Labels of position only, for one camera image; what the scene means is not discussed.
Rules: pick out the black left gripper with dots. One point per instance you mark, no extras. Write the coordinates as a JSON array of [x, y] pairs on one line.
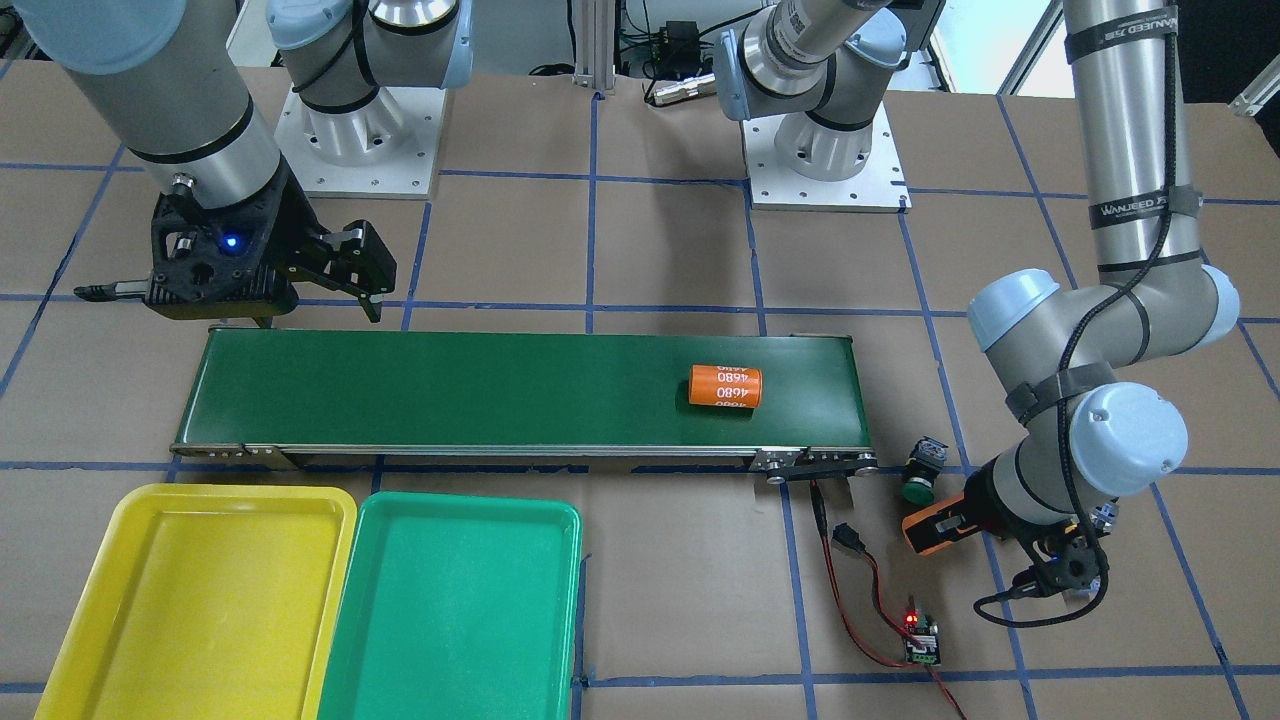
[[981, 507]]

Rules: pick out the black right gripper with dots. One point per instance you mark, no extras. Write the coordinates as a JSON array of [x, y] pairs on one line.
[[291, 222]]

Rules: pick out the plain orange cylinder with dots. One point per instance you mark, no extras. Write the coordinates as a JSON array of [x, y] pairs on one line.
[[936, 527]]

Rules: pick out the green mushroom push button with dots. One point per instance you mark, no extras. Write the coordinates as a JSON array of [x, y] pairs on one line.
[[925, 462]]

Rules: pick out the yellow mushroom push button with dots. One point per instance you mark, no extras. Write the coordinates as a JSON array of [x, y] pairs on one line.
[[1103, 519]]

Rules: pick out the orange cylinder with 4680 print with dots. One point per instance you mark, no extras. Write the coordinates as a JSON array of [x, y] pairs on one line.
[[725, 386]]

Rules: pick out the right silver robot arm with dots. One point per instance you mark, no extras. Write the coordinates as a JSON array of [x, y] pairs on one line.
[[160, 75]]

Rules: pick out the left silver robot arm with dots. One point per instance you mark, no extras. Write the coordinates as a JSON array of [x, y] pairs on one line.
[[1091, 438]]

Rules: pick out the green conveyor belt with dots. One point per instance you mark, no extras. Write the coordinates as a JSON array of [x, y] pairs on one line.
[[263, 394]]

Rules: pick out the small motor controller board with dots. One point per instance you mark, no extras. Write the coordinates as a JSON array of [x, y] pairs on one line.
[[922, 647]]

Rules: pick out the yellow plastic tray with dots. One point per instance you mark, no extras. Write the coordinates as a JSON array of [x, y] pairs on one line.
[[207, 602]]

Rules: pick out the green plastic tray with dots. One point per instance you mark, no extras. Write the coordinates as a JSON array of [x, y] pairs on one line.
[[457, 607]]

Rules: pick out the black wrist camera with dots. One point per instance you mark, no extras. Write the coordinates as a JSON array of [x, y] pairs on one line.
[[1061, 562]]

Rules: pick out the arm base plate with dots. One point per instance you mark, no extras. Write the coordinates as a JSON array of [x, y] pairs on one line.
[[794, 164], [386, 150]]

